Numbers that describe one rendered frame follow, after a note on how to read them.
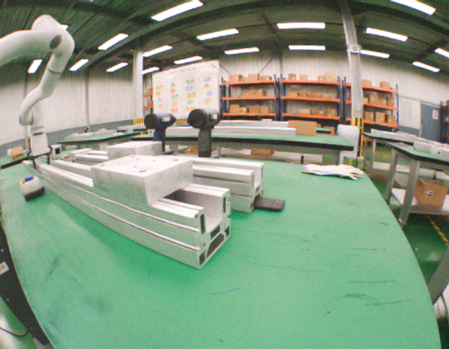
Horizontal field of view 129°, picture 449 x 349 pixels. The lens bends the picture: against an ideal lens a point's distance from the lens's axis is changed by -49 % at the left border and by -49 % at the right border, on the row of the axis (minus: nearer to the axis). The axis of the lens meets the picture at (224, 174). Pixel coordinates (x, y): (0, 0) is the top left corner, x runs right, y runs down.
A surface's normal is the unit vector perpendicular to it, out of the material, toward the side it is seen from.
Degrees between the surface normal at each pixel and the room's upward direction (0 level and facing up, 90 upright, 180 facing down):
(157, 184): 90
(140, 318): 0
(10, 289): 90
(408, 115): 90
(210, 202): 90
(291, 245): 0
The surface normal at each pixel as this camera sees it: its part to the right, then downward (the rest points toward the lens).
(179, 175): 0.89, 0.11
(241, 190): -0.45, 0.25
